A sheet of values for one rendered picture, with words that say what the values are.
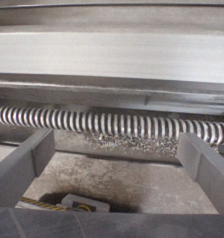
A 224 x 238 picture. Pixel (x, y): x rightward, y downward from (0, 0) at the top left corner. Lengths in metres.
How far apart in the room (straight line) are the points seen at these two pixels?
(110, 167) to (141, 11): 0.91
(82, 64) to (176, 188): 0.97
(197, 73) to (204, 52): 0.02
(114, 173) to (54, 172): 0.39
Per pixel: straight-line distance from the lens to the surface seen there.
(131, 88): 0.28
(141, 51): 0.22
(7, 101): 0.75
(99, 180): 1.08
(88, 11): 0.27
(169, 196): 1.11
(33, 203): 0.90
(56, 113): 0.34
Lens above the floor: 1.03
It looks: 80 degrees down
